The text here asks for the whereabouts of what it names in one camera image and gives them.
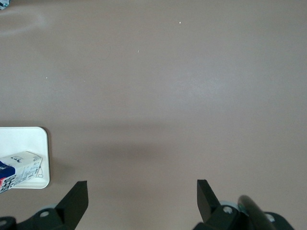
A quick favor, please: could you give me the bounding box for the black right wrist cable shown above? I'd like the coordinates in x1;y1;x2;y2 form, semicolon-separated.
237;195;273;230

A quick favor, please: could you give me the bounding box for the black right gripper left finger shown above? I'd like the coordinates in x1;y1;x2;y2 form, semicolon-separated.
16;180;89;230

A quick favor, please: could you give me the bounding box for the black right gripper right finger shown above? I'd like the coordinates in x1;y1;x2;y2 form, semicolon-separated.
193;179;295;230

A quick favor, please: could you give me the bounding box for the cream rectangular tray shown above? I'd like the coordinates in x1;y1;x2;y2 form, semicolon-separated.
0;126;51;190

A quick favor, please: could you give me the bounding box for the blue white milk carton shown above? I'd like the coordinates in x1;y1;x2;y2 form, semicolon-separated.
0;150;44;194

